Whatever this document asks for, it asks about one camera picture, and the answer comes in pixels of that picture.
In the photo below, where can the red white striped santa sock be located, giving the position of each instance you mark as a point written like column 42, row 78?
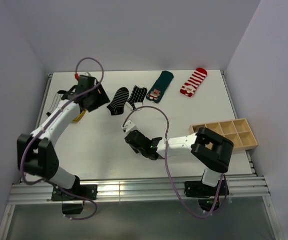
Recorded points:
column 189, row 88

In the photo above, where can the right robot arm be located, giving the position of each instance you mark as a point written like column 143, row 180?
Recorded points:
column 212, row 149

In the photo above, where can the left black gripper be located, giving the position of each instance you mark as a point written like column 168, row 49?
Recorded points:
column 102, row 99

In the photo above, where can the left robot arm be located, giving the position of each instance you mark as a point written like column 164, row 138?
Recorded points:
column 36, row 151

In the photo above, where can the white black vertical-striped sock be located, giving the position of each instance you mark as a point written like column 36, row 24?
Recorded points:
column 57, row 97

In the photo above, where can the aluminium table frame rail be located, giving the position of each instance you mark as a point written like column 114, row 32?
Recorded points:
column 155, row 189

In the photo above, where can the wooden compartment tray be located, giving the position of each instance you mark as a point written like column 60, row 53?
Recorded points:
column 237, row 130

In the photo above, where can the dark green reindeer sock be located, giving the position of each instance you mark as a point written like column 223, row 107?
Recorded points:
column 156, row 93

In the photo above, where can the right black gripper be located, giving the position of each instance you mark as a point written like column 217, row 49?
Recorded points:
column 136, row 150

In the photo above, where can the black horizontal-striped ankle sock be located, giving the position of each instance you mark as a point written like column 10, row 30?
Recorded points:
column 116, row 106

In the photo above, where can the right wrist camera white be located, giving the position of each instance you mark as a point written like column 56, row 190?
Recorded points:
column 128, row 126

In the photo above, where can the mustard yellow sock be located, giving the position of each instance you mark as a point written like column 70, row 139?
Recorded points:
column 79, row 117

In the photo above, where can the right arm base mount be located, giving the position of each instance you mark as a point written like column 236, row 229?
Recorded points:
column 205, row 194

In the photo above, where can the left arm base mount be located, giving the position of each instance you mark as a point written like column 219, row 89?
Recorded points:
column 73, row 201

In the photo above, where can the black vertical-striped ankle sock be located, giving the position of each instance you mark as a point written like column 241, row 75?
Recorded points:
column 137, row 95

